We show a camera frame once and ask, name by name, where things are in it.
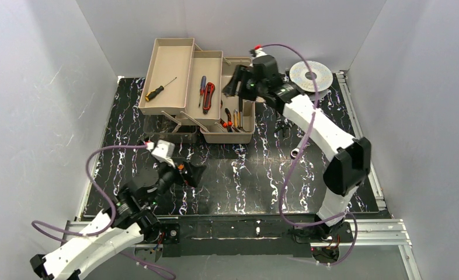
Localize red black cutter tool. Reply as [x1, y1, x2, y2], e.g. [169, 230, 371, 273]
[203, 82, 215, 114]

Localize yellow black utility knife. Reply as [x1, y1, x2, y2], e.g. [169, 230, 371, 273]
[233, 109, 240, 128]

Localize blue red screwdriver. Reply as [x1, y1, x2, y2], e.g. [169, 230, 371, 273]
[199, 75, 206, 107]

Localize orange black pliers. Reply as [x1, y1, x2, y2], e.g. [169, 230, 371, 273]
[219, 107, 233, 132]

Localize translucent brown beige tool box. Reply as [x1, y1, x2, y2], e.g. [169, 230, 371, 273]
[138, 38, 256, 144]

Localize yellow black screwdriver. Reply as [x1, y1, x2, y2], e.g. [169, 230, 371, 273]
[145, 77, 177, 102]

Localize silver wrench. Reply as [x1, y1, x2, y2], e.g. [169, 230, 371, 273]
[290, 135, 310, 159]

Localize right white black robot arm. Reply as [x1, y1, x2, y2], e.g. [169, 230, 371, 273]
[222, 49, 371, 239]

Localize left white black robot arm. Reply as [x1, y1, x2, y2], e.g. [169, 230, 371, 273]
[30, 162, 206, 279]

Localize white filament spool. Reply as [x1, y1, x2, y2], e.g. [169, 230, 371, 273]
[288, 61, 333, 101]

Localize black marbled table mat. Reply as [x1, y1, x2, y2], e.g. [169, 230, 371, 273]
[94, 77, 380, 215]

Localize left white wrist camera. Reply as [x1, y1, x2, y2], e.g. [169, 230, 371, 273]
[146, 139, 175, 167]

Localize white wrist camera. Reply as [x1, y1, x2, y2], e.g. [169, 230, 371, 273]
[146, 139, 175, 167]
[249, 45, 267, 60]

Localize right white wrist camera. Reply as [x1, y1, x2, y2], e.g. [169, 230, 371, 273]
[249, 45, 267, 60]

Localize black wire stripper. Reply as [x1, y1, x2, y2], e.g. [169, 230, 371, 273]
[274, 118, 295, 138]

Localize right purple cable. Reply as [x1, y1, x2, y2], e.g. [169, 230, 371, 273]
[254, 43, 359, 267]

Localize purple cable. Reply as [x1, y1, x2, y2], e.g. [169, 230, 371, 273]
[31, 143, 176, 280]
[254, 43, 359, 267]

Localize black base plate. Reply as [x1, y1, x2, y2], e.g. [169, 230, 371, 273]
[122, 214, 354, 259]

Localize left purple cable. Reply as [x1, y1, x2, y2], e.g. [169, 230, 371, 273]
[31, 143, 176, 280]

